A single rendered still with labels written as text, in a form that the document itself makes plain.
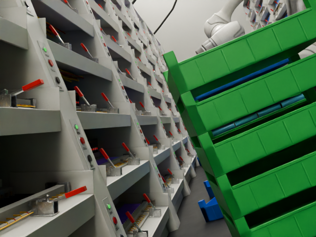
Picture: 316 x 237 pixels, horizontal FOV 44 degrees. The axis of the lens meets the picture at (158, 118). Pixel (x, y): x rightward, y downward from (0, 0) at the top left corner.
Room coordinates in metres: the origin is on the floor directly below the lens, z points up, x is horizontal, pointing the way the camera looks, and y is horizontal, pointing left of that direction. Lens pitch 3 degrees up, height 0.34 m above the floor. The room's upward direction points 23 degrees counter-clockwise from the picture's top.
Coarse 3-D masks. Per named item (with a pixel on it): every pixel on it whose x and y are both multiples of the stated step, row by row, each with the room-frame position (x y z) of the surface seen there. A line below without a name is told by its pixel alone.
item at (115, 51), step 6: (102, 30) 1.79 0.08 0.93; (108, 36) 1.78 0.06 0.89; (108, 42) 1.73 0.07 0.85; (114, 42) 1.84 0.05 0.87; (108, 48) 1.94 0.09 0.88; (114, 48) 1.84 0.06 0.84; (120, 48) 1.97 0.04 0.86; (126, 48) 2.21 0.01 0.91; (114, 54) 2.11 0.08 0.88; (120, 54) 1.96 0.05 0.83; (126, 54) 2.10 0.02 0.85
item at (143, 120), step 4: (132, 104) 1.61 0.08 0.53; (140, 108) 2.22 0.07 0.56; (148, 108) 2.22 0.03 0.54; (152, 108) 2.21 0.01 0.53; (156, 108) 2.21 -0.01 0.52; (152, 112) 2.21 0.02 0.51; (156, 112) 2.21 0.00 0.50; (136, 116) 1.64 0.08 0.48; (140, 116) 1.72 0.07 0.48; (144, 116) 1.83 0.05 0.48; (148, 116) 1.93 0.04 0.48; (152, 116) 2.06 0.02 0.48; (156, 116) 2.19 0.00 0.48; (140, 120) 1.72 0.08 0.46; (144, 120) 1.82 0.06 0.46; (148, 120) 1.93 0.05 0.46; (152, 120) 2.06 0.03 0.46; (156, 120) 2.19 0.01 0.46; (140, 124) 1.72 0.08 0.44; (144, 124) 1.82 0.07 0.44; (148, 124) 1.92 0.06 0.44
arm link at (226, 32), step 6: (222, 24) 1.85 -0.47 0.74; (228, 24) 1.81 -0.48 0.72; (234, 24) 1.80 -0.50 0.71; (240, 24) 1.80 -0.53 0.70; (216, 30) 1.84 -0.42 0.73; (222, 30) 1.81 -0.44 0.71; (228, 30) 1.80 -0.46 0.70; (234, 30) 1.79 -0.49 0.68; (240, 30) 1.80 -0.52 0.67; (216, 36) 1.81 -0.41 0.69; (222, 36) 1.80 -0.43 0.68; (228, 36) 1.80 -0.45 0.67; (234, 36) 1.80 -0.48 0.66; (216, 42) 1.81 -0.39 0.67; (222, 42) 1.80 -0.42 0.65
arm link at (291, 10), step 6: (288, 0) 1.53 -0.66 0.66; (294, 0) 1.51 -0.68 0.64; (300, 0) 1.50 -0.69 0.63; (288, 6) 1.53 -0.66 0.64; (294, 6) 1.51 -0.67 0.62; (300, 6) 1.50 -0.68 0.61; (288, 12) 1.54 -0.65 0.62; (294, 12) 1.52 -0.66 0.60; (306, 48) 1.46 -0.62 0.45; (312, 48) 1.46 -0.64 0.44; (300, 54) 1.46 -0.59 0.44; (306, 54) 1.45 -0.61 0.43
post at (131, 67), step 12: (96, 0) 2.22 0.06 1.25; (108, 0) 2.22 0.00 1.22; (108, 12) 2.22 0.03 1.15; (120, 36) 2.22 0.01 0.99; (120, 60) 2.22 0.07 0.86; (132, 60) 2.22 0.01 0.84; (132, 72) 2.22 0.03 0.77; (144, 84) 2.26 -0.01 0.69; (132, 96) 2.23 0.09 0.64; (144, 96) 2.22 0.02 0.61; (144, 132) 2.23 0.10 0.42; (156, 132) 2.22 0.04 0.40
